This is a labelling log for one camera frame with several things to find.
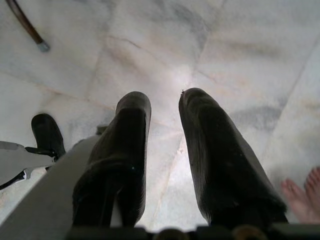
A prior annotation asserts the dark wooden chair leg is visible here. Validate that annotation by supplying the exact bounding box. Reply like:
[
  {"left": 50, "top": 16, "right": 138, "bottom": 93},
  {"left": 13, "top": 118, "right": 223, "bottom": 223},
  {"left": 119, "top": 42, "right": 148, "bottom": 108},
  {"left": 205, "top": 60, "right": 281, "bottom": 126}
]
[{"left": 5, "top": 0, "right": 50, "bottom": 52}]

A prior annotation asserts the robot grey left leg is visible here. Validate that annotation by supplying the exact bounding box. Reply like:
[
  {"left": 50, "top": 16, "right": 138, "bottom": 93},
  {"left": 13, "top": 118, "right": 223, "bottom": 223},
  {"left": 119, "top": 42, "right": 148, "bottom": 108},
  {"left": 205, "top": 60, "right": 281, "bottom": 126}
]
[{"left": 0, "top": 140, "right": 59, "bottom": 191}]

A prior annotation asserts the robot black left foot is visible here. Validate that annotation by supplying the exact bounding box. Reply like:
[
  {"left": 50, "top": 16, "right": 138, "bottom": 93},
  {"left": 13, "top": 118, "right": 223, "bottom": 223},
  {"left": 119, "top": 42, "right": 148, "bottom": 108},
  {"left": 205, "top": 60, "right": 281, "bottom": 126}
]
[{"left": 30, "top": 113, "right": 66, "bottom": 161}]

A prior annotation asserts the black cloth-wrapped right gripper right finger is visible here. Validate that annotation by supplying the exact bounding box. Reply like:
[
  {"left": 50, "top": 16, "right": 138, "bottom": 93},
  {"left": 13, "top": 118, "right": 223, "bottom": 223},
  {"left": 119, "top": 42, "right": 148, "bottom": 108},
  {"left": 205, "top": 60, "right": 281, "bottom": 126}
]
[{"left": 178, "top": 87, "right": 289, "bottom": 227}]

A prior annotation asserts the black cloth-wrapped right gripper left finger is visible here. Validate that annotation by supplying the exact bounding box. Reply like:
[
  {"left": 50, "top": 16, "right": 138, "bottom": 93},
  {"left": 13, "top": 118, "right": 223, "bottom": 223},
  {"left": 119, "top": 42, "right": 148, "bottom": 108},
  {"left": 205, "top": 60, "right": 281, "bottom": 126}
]
[{"left": 71, "top": 91, "right": 152, "bottom": 228}]

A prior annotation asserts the person's bare foot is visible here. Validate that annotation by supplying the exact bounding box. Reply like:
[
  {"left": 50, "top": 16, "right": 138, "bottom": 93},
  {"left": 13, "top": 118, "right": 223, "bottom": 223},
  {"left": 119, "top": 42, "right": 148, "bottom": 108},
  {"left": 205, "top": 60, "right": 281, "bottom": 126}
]
[{"left": 280, "top": 166, "right": 320, "bottom": 224}]

